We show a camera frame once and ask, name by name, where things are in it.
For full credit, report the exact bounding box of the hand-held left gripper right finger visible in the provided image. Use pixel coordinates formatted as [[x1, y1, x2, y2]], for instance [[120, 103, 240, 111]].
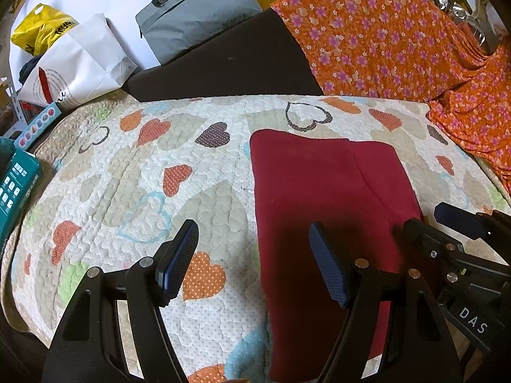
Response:
[[309, 221, 464, 383]]

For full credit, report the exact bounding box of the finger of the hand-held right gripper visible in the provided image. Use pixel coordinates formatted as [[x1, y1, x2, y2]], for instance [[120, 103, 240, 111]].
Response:
[[434, 202, 496, 241], [401, 218, 468, 288]]

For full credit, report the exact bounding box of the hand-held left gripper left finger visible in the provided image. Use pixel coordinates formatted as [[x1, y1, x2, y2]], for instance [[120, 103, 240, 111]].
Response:
[[42, 219, 200, 383]]

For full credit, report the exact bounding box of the maroon garment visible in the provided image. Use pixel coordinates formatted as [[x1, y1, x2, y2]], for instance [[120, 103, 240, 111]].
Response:
[[249, 129, 426, 381]]

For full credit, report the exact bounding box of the heart print quilted blanket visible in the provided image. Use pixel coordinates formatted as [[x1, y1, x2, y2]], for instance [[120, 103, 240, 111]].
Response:
[[0, 95, 511, 383]]

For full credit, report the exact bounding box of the teal cardboard box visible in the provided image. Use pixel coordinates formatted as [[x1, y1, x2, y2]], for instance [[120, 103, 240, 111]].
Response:
[[0, 137, 44, 245]]

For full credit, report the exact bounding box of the orange floral garment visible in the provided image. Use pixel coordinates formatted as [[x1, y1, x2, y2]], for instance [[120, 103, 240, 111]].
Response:
[[269, 0, 511, 206]]

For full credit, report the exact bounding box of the light blue narrow box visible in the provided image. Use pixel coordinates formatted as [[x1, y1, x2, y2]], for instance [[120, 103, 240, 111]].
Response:
[[13, 101, 63, 151]]

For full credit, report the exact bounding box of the clear plastic wrapper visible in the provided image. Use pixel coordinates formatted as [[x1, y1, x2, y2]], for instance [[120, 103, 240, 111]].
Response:
[[435, 0, 492, 54]]

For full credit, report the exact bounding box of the dark brown cushion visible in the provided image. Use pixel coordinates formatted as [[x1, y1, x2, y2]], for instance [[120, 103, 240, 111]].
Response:
[[122, 8, 325, 103]]

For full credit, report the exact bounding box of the white paper bag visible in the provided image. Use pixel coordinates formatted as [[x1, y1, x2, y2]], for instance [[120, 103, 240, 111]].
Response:
[[18, 13, 139, 113]]

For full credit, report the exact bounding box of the white slotted metal bar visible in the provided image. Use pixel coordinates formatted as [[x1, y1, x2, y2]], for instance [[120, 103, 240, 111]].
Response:
[[0, 75, 25, 133]]

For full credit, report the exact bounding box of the grey fabric bag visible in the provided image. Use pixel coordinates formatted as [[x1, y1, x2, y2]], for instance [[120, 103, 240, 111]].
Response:
[[135, 0, 264, 65]]

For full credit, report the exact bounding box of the white flat board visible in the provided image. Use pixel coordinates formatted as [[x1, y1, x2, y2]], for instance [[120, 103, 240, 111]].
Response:
[[8, 0, 169, 85]]

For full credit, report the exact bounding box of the yellow plastic bag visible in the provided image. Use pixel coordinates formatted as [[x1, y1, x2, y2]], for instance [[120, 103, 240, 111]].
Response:
[[11, 3, 79, 57]]

